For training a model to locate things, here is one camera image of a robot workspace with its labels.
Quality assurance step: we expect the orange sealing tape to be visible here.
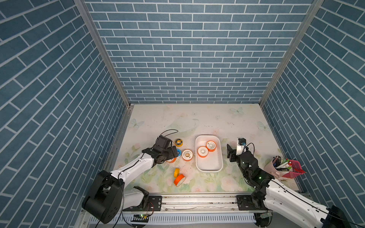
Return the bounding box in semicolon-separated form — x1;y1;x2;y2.
206;141;217;152
197;146;209;158
182;149;194;162
166;158;176;163

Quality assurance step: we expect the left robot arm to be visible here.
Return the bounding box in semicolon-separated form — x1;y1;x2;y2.
82;135;179;224

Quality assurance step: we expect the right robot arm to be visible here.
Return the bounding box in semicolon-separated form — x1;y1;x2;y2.
227;145;351;228

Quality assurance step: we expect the yellow black tape roll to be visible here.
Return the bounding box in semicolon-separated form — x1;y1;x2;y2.
175;138;183;147

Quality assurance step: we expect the small yellow tape roll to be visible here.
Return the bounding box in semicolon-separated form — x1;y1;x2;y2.
174;168;180;178

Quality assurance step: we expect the orange tape roll on edge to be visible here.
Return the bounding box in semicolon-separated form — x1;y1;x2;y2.
174;174;186;187

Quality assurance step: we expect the white storage box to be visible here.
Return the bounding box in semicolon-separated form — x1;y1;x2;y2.
195;135;223;173

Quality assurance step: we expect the pink pen cup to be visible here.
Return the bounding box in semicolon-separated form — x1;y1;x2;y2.
264;156;290;179

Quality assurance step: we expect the pink basket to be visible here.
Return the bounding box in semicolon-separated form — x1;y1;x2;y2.
282;160;306;179

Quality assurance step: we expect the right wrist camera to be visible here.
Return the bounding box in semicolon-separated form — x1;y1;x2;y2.
236;138;247;156

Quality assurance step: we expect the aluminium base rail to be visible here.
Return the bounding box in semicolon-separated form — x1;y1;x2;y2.
76;192;314;220

